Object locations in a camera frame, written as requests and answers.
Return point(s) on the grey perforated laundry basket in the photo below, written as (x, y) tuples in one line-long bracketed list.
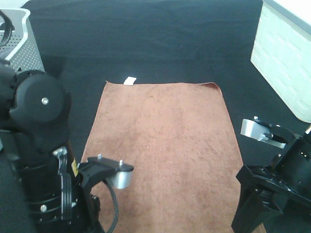
[(21, 50)]

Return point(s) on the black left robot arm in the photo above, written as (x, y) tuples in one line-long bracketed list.
[(34, 132)]

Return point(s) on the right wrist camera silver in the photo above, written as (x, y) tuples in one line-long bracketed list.
[(272, 134)]

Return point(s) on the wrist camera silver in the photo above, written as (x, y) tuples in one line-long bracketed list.
[(272, 134), (99, 169)]

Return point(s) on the brown towel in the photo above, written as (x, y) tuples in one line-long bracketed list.
[(181, 142)]

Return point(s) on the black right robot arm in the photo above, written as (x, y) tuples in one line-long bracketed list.
[(294, 165)]

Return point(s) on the white plastic storage bin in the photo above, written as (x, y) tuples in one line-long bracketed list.
[(282, 52)]

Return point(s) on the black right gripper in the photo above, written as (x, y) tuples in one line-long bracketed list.
[(263, 196)]

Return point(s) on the black table cloth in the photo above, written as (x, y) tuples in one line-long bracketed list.
[(87, 42)]

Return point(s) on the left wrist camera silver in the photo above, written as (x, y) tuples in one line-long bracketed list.
[(99, 169)]

